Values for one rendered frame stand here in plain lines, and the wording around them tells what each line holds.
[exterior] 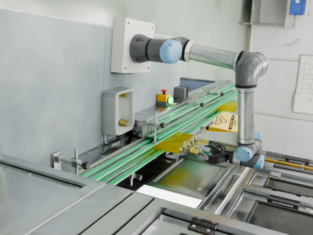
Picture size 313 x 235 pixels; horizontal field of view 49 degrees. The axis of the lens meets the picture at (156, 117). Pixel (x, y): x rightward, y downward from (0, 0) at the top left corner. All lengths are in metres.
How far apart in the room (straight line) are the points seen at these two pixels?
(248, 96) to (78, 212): 0.98
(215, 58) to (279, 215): 0.80
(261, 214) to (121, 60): 1.00
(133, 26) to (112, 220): 1.18
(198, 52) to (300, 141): 6.27
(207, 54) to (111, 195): 1.03
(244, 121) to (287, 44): 6.05
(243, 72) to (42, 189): 0.98
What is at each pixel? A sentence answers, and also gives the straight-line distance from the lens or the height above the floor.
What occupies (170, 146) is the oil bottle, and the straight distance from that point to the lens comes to 1.93.
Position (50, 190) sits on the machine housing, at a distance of 1.01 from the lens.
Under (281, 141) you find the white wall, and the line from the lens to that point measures 7.95.
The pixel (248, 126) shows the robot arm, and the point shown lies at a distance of 1.62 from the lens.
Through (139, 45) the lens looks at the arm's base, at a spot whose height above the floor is 0.88.
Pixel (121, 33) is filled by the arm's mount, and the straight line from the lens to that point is 1.76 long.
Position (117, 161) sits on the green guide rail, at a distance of 1.63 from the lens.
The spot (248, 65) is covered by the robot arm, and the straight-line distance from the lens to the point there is 1.58.
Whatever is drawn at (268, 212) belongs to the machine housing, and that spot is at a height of 1.59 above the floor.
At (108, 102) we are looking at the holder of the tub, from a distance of 1.73.
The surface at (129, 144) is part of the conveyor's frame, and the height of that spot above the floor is 0.88.
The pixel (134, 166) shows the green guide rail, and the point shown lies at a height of 0.94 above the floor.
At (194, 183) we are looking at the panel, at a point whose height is 1.20.
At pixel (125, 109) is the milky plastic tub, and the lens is 1.87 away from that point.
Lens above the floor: 1.77
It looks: 26 degrees down
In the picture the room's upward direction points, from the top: 99 degrees clockwise
